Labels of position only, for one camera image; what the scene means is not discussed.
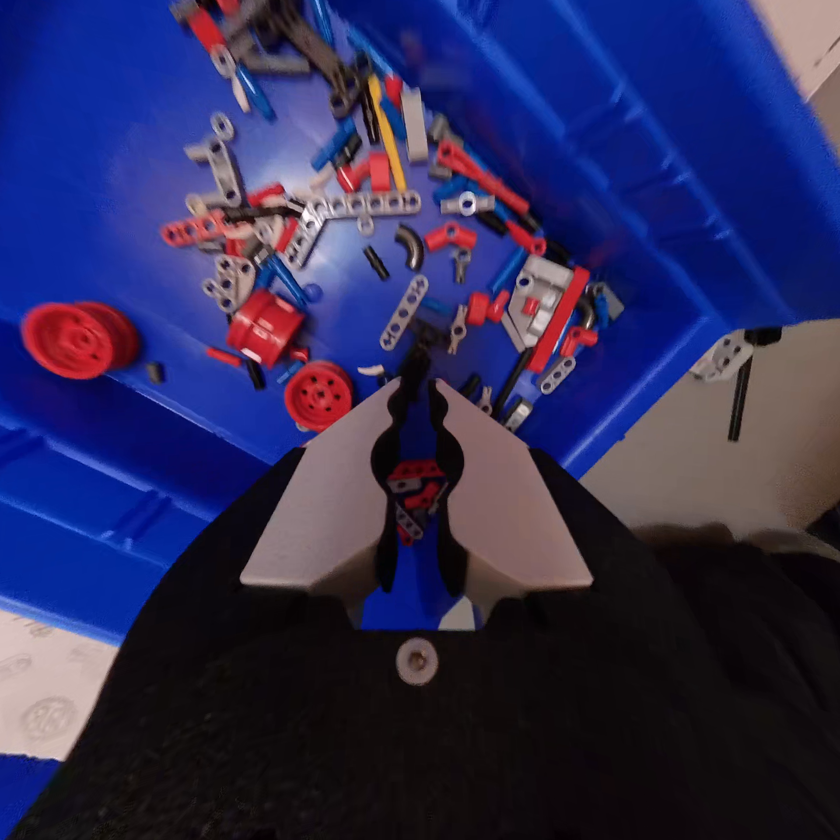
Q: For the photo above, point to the large red toy wheel rim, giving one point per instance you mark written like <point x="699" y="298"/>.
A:
<point x="75" y="341"/>

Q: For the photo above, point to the pile of toy building parts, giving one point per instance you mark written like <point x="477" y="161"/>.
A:
<point x="367" y="203"/>

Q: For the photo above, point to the white printed paper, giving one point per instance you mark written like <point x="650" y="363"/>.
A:
<point x="46" y="682"/>

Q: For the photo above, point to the black toy connector piece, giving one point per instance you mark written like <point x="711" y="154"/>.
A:
<point x="417" y="364"/>

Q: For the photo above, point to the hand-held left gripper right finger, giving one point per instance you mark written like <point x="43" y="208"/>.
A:
<point x="512" y="518"/>

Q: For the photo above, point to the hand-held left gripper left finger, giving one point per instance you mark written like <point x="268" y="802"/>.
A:
<point x="315" y="518"/>

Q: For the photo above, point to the blue plastic bin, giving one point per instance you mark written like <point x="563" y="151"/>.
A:
<point x="85" y="164"/>

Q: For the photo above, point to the grey toy panel piece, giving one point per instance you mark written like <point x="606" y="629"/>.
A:
<point x="541" y="289"/>

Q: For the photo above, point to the wide red toy wheel rim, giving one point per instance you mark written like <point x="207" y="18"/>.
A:
<point x="266" y="326"/>

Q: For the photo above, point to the person's dark clothing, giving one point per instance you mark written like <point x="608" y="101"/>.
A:
<point x="774" y="630"/>

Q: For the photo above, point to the light grey toy beam piece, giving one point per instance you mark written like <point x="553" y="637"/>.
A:
<point x="722" y="358"/>

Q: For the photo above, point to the small red toy wheel rim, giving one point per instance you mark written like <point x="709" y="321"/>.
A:
<point x="319" y="396"/>

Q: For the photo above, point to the black toy axle rod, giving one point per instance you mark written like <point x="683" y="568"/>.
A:
<point x="740" y="400"/>

